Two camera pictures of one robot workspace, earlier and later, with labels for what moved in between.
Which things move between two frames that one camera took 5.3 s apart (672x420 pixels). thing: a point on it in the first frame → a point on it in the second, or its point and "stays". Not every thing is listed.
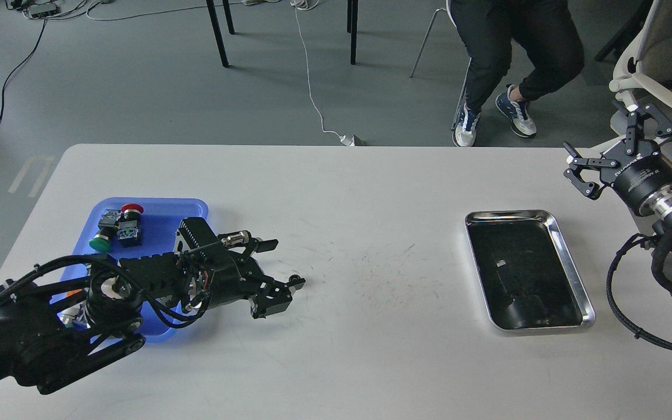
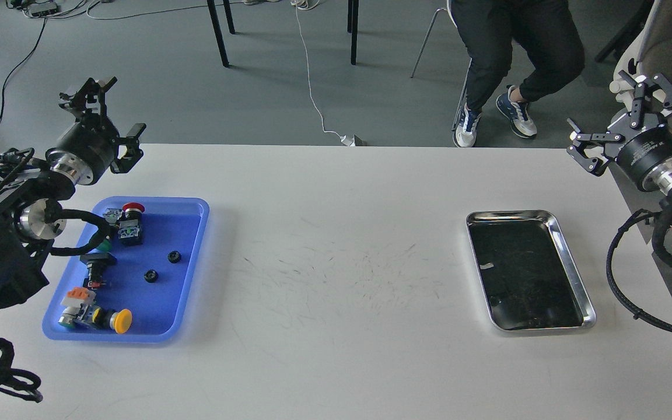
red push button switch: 128,232 stays
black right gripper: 636,175 → 651,153
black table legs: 352,6 stays
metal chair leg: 411,76 stays
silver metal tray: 528,280 stays
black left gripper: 231,279 → 87,151
